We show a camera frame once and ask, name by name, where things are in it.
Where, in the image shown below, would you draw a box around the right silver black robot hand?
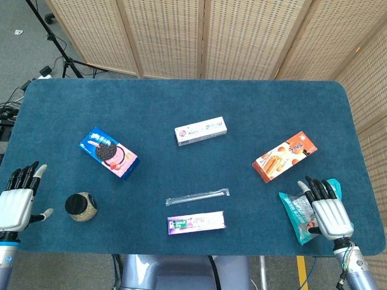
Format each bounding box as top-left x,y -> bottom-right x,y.
297,176 -> 355,242

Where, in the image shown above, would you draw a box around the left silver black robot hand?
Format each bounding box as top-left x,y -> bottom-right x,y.
0,161 -> 54,234

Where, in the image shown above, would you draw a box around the orange biscuit stick box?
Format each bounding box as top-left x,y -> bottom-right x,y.
252,130 -> 319,184

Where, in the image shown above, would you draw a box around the blue Oreo cookie box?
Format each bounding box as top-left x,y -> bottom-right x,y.
79,126 -> 141,181

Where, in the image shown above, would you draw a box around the purple Darlie toothpaste box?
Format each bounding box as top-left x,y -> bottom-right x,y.
167,210 -> 226,235

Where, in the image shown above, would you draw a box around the white toothpaste box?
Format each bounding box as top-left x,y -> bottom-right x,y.
174,116 -> 228,147

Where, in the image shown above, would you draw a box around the teal clear snack bag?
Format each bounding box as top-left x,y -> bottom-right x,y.
278,178 -> 344,246

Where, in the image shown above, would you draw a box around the yellow floor tape strip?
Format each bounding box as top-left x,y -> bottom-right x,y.
296,256 -> 310,290

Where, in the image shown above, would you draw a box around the grain jar with black lid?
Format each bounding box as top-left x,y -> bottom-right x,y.
64,191 -> 98,223

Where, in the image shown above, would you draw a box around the silver metal table leg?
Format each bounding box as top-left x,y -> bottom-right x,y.
259,256 -> 268,290

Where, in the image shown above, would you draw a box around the clear plastic wrapped straw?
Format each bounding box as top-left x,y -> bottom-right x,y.
165,188 -> 230,207

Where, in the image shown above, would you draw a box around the grey-purple robot torso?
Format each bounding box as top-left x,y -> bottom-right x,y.
120,254 -> 252,290

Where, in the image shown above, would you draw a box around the blue carpet table cover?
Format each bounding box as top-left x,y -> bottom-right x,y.
0,78 -> 384,257

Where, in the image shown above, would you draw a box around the black tripod stand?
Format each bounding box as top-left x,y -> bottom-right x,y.
25,0 -> 108,79

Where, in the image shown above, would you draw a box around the wooden wicker folding screen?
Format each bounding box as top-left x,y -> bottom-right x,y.
45,0 -> 387,290

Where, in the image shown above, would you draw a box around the black floor cables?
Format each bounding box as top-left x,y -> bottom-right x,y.
0,80 -> 33,143

